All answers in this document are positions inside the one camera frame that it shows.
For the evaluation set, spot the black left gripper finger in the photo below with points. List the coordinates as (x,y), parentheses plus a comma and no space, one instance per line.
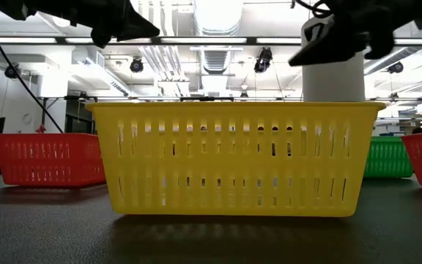
(134,25)
(104,36)

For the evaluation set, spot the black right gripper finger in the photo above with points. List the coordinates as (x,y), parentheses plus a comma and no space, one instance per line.
(379,45)
(339,44)

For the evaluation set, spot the white-shade lamp with wooden base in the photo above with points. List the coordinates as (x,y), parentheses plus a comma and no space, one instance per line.
(332,84)

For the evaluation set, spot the small red tag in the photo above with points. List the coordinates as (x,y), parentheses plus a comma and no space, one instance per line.
(41,129)

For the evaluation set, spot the green slotted plastic basket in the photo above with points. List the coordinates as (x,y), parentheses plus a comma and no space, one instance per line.
(388,157)

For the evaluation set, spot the yellow slotted plastic basket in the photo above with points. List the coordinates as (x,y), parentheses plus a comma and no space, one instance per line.
(233,165)

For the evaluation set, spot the black ceiling spot camera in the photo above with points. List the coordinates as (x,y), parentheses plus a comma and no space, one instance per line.
(396,67)
(136,66)
(263,60)
(12,71)

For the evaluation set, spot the ceiling light rail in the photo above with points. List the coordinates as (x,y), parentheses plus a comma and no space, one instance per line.
(203,40)

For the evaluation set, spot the silver ventilation duct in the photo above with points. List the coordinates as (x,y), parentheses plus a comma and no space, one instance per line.
(216,62)

